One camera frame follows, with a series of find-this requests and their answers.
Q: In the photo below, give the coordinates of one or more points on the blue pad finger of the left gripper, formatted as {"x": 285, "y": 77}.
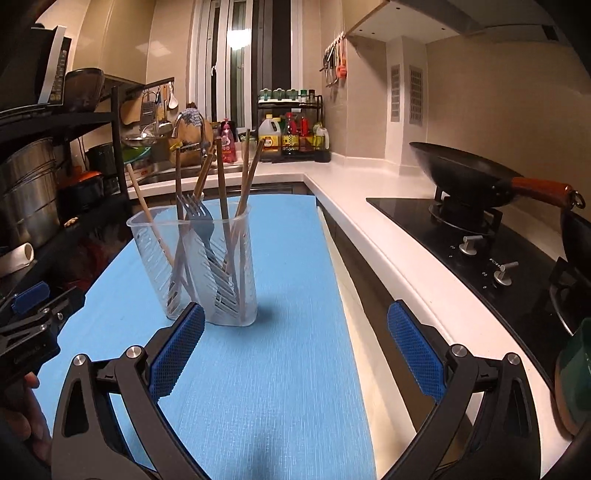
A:
{"x": 30, "y": 298}

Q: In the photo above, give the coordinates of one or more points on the person's left hand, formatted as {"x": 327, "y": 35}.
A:
{"x": 23, "y": 414}

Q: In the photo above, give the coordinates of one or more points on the black condiment rack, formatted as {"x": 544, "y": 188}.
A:
{"x": 303, "y": 135}

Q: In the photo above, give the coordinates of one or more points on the white paper roll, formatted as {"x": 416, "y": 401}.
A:
{"x": 16, "y": 259}

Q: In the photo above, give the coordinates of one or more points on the clear plastic utensil holder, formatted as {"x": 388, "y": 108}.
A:
{"x": 193, "y": 262}

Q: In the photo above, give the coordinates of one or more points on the microwave oven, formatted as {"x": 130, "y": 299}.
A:
{"x": 36, "y": 73}

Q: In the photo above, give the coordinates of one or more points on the black wok wooden handle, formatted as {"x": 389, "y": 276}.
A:
{"x": 475, "y": 179}

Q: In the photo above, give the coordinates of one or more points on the yellow oil bottle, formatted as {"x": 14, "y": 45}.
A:
{"x": 270, "y": 134}

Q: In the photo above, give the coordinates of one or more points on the pink detergent bottle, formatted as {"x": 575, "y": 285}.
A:
{"x": 228, "y": 152}

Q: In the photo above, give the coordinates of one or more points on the blue table cloth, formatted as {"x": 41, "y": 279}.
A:
{"x": 280, "y": 399}

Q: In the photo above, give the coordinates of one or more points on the silver fork beige handle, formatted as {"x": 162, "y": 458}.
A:
{"x": 202, "y": 223}

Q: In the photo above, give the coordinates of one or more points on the steel stock pot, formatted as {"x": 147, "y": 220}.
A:
{"x": 29, "y": 196}

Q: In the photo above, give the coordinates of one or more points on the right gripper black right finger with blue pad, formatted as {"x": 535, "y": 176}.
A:
{"x": 505, "y": 440}

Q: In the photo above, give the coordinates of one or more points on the black gas stove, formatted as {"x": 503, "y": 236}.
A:
{"x": 540, "y": 301}

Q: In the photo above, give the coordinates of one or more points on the black shelf rack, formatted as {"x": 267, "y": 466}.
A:
{"x": 29, "y": 124}

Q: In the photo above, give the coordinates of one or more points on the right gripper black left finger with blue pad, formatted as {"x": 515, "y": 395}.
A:
{"x": 87, "y": 439}

